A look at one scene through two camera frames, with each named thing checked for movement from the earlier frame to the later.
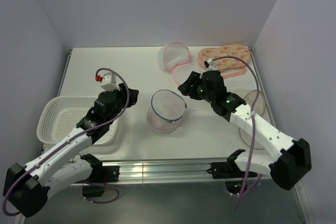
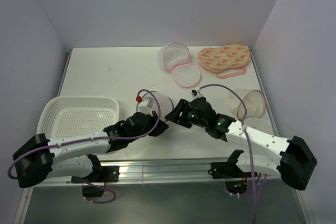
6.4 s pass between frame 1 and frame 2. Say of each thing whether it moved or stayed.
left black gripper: moved
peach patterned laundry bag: stayed
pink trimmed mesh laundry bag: stayed
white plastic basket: stayed
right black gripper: moved
